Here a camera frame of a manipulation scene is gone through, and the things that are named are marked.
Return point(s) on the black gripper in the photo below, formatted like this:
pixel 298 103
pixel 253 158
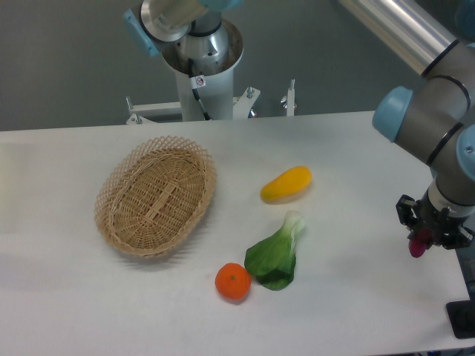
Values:
pixel 448 232

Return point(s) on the green bok choy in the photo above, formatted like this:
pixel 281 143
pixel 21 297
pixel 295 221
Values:
pixel 272 261

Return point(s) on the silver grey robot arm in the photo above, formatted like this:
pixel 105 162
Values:
pixel 427 123

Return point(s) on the purple sweet potato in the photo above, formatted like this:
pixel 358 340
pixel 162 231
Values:
pixel 419 242

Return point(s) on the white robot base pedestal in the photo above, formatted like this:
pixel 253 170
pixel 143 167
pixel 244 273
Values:
pixel 198 45

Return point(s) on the oval woven wicker basket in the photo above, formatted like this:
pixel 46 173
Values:
pixel 156 196

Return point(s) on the yellow mango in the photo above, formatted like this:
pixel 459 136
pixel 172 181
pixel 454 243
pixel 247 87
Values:
pixel 289 183

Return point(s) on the orange tangerine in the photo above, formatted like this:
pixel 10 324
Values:
pixel 233 281

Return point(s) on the black device at table edge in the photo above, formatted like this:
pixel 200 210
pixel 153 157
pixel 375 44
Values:
pixel 461 317

